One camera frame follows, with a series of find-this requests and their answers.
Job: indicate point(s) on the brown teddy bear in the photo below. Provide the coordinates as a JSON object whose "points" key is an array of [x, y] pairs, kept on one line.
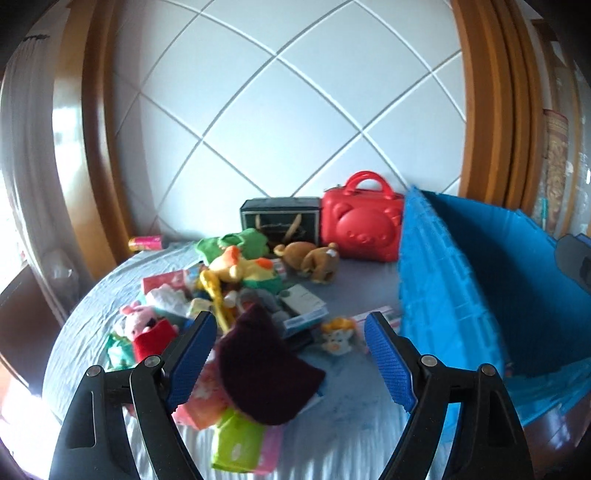
{"points": [[314, 261]]}

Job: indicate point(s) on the lime green packet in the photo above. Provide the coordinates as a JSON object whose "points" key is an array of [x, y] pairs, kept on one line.
{"points": [[235, 443]]}

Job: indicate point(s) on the dark wooden cabinet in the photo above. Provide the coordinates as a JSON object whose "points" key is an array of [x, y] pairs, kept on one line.
{"points": [[23, 323]]}

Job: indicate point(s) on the red plush cloth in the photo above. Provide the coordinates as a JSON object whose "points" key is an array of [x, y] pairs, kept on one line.
{"points": [[154, 341]]}

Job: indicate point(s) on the blue plastic crate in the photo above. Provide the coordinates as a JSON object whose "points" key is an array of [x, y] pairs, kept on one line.
{"points": [[443, 286]]}

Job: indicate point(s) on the small white and yellow plush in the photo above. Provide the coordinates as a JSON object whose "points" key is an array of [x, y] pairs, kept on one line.
{"points": [[338, 337]]}

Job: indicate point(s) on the wooden wall pillar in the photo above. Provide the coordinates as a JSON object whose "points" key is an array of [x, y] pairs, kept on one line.
{"points": [[97, 138], [494, 115]]}

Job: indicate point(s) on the patterned wall hanging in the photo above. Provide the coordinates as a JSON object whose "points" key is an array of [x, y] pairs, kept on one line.
{"points": [[554, 157]]}

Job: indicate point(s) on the grey plush toy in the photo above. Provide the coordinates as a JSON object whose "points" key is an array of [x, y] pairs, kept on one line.
{"points": [[265, 304]]}

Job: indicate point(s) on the red and white box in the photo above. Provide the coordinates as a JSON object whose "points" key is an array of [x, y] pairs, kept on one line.
{"points": [[161, 281]]}

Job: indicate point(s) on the grey curtain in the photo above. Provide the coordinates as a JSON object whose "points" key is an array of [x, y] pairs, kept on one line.
{"points": [[23, 161]]}

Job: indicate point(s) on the yellow and orange plush toy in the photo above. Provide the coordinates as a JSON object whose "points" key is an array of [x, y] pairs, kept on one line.
{"points": [[244, 270]]}

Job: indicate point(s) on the red bear-face suitcase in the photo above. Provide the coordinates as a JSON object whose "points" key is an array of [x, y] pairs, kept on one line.
{"points": [[364, 226]]}

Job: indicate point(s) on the maroon knitted hat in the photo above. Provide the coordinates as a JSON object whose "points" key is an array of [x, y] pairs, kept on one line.
{"points": [[263, 369]]}

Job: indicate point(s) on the pink tissue packet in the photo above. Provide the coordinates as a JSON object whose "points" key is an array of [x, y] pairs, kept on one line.
{"points": [[203, 401]]}

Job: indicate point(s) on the white medicine box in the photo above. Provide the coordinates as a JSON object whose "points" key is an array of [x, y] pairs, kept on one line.
{"points": [[302, 299]]}

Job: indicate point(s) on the green wet wipes packet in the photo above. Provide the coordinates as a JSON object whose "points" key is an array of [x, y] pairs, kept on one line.
{"points": [[117, 350]]}

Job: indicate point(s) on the small pink pig plush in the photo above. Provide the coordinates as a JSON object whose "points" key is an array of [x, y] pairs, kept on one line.
{"points": [[138, 318]]}

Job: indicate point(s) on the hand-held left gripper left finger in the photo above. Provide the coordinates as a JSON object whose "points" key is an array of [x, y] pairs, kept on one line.
{"points": [[191, 360]]}

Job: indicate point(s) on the white plastic packet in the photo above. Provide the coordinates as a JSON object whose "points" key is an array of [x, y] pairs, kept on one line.
{"points": [[168, 299]]}

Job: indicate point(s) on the round wooden desktop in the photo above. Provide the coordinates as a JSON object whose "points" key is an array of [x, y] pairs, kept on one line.
{"points": [[563, 429]]}

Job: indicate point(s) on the pink and white tissue pack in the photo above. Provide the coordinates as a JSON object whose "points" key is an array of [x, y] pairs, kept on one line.
{"points": [[383, 317]]}

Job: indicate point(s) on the yellow plastic toy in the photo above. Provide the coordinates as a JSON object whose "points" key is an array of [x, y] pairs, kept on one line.
{"points": [[212, 286]]}

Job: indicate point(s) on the black gift box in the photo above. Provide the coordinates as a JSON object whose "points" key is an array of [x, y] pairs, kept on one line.
{"points": [[277, 217]]}

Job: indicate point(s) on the pink and yellow can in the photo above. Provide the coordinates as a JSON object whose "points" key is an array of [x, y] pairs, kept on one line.
{"points": [[147, 243]]}

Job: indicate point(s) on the blue and white box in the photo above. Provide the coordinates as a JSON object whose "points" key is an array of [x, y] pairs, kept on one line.
{"points": [[304, 323]]}

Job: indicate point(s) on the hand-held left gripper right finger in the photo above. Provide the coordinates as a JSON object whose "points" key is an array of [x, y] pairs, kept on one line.
{"points": [[388, 364]]}

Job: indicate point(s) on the green plush toy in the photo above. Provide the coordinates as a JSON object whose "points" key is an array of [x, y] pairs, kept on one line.
{"points": [[249, 242]]}

